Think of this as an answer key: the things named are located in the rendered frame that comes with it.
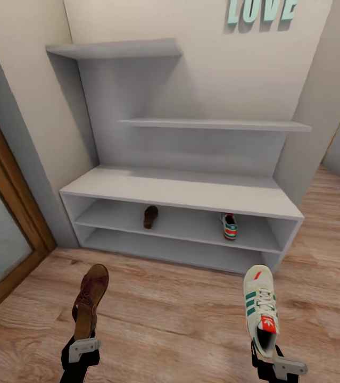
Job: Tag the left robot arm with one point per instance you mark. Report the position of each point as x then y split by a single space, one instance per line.
77 356

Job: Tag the sandal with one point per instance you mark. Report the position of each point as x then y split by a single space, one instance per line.
93 287
151 213

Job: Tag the gym shoe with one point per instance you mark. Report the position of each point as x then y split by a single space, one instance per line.
261 311
229 225

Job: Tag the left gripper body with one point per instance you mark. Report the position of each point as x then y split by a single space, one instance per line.
77 370

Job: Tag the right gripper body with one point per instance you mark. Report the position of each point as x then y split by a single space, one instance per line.
266 372

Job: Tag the door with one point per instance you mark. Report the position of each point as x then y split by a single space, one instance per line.
25 240

